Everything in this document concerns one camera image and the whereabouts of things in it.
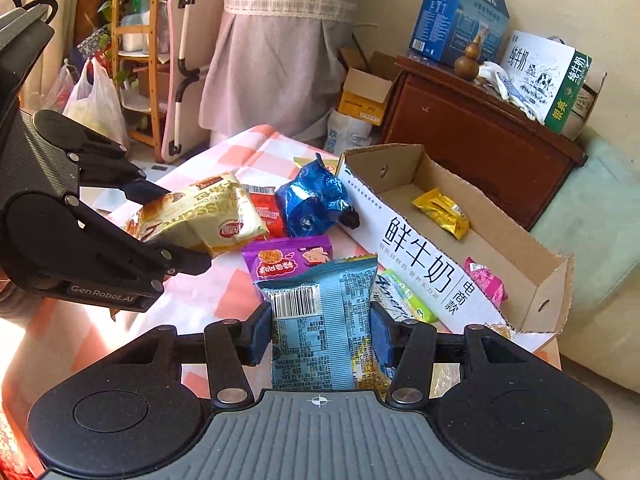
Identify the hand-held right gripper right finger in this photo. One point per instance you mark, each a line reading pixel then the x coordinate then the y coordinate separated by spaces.
pixel 382 335

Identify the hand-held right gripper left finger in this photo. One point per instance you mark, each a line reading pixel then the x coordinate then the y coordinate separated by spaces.
pixel 260 332

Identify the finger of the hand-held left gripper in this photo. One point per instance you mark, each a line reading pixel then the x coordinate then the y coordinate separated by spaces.
pixel 185 260
pixel 150 194

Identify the green cracker packet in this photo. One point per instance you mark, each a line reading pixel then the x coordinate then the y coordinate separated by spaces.
pixel 410 300

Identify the cream croissant packet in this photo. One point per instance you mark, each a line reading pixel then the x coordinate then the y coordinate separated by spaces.
pixel 200 210

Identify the light blue snack packet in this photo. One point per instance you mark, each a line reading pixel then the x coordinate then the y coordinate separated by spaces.
pixel 320 320

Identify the purple noodle snack packet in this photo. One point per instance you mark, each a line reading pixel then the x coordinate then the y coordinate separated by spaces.
pixel 280 255

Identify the long cardboard box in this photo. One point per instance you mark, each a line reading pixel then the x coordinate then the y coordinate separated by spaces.
pixel 415 255

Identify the red snack packet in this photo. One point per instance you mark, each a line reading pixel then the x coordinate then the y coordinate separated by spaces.
pixel 267 210

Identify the pink snack packet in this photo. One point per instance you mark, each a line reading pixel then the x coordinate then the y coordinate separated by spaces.
pixel 485 280

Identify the blue foil snack packet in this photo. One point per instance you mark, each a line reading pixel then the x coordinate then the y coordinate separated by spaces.
pixel 310 200

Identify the small yellow snack packet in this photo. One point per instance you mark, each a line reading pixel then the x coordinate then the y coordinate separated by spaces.
pixel 442 210

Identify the orange checked tablecloth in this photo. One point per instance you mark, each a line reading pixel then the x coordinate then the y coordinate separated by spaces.
pixel 240 155

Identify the white plastic bag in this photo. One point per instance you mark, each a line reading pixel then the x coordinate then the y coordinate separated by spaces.
pixel 95 105

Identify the pinkish plastic bag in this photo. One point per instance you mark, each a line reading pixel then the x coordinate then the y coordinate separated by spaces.
pixel 62 90

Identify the wooden shelf rack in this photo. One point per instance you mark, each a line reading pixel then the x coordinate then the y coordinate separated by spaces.
pixel 140 56

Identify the blue patterned cloth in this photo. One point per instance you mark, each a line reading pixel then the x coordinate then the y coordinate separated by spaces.
pixel 92 44

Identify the pink folding table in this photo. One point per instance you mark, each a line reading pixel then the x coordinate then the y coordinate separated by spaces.
pixel 200 35

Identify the checked grey fabric cover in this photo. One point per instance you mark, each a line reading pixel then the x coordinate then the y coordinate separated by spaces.
pixel 280 70

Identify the white printed bag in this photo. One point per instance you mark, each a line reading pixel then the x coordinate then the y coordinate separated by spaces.
pixel 345 132

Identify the brown wooden cabinet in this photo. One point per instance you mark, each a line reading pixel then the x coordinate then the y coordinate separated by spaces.
pixel 475 145

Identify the small open cardboard box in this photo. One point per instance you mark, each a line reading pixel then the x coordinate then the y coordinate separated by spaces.
pixel 362 102

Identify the pale green cloth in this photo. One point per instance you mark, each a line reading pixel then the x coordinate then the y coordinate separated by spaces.
pixel 595 210

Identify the white cloth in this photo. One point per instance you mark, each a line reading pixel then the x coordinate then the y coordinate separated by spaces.
pixel 500 80

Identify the brown gourd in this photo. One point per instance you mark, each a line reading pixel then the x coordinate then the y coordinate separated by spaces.
pixel 467 65

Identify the white green milk carton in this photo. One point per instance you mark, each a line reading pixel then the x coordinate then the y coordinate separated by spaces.
pixel 540 70

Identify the blue carton box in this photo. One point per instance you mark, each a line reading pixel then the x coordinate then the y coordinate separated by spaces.
pixel 440 15

